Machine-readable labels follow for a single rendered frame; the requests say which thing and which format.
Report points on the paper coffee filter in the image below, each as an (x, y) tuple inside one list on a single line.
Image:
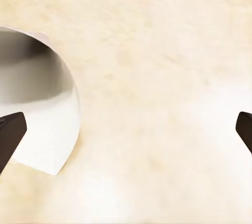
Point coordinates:
[(35, 79)]

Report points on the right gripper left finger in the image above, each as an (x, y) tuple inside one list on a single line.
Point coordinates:
[(13, 128)]

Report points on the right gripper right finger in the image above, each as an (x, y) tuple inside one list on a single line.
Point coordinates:
[(244, 128)]

